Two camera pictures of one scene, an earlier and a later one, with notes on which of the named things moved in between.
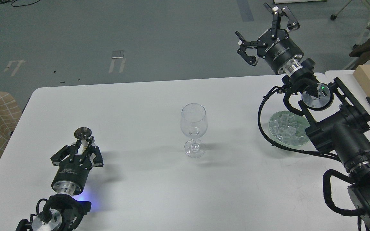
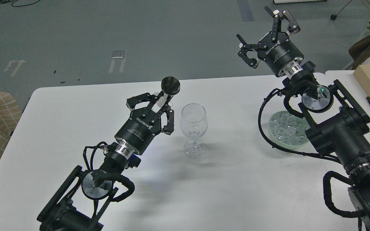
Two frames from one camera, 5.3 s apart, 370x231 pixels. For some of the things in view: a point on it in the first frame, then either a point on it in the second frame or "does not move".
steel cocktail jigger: x=83 y=133 -> x=170 y=86
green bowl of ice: x=287 y=128 does not move
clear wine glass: x=194 y=124 does not move
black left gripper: x=72 y=173 -> x=137 y=132
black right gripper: x=280 y=52 does not move
